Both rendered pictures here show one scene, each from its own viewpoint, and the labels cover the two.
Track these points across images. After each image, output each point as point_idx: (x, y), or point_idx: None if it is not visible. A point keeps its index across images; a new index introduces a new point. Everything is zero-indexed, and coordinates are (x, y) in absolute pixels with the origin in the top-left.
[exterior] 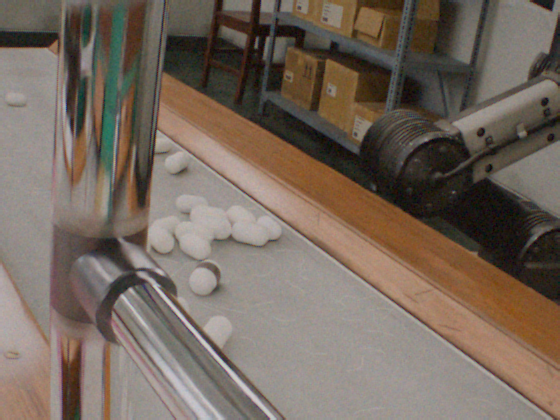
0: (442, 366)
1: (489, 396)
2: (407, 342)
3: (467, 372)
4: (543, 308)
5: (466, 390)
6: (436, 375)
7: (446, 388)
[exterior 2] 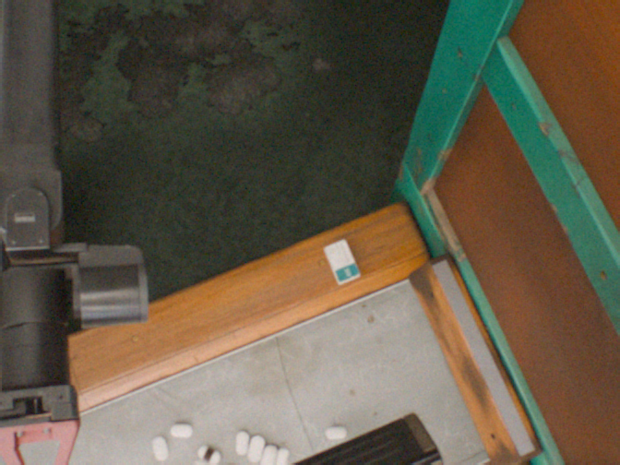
0: (29, 453)
1: (55, 439)
2: (6, 464)
3: (36, 442)
4: (0, 379)
5: (49, 449)
6: (36, 460)
7: (46, 459)
